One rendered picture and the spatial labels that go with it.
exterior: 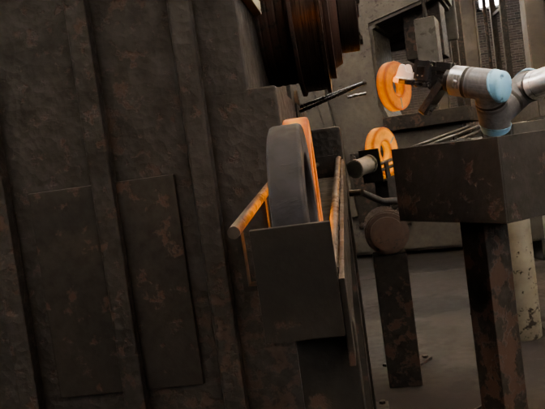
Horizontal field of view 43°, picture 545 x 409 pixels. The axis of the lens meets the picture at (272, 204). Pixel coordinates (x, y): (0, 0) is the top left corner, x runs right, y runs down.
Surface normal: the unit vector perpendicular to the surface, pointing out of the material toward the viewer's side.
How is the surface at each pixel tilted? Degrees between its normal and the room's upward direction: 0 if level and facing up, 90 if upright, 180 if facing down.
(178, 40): 90
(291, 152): 46
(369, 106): 90
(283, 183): 68
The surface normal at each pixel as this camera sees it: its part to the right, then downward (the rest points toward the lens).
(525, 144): 0.47, 0.00
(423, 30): -0.34, 0.11
